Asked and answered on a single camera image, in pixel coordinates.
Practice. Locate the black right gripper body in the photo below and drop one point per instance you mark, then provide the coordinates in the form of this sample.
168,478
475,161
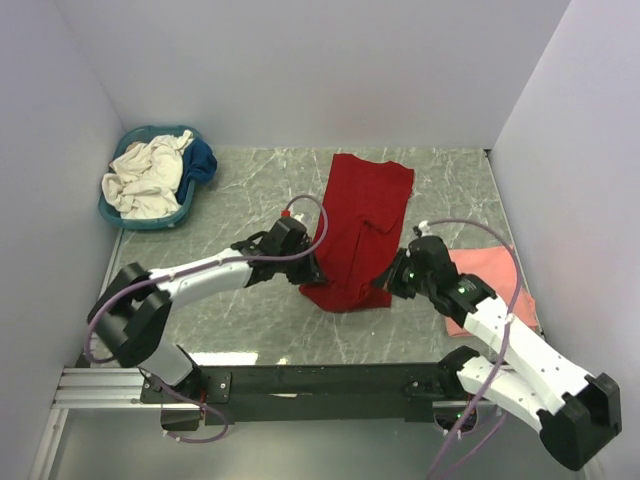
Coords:
404,280

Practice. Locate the blue t shirt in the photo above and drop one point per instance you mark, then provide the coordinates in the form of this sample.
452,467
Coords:
199,166

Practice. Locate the cream white t shirt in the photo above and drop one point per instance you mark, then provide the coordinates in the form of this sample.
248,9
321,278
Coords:
142,182

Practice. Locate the folded pink t shirt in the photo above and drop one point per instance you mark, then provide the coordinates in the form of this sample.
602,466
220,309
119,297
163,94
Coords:
495,267

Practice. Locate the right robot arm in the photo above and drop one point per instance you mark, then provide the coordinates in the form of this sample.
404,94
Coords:
574,413

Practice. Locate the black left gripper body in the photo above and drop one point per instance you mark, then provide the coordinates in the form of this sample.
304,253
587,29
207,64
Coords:
300,272

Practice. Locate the aluminium rail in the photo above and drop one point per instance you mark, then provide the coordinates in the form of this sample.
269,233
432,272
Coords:
100,389

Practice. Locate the black base beam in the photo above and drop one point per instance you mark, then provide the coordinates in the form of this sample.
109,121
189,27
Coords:
224,396

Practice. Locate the red t shirt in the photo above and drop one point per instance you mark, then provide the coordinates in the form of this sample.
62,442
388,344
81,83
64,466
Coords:
365,204

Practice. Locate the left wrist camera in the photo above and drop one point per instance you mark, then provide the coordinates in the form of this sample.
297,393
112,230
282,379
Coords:
302,217

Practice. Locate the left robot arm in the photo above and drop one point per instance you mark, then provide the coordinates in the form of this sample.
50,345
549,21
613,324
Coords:
131,315

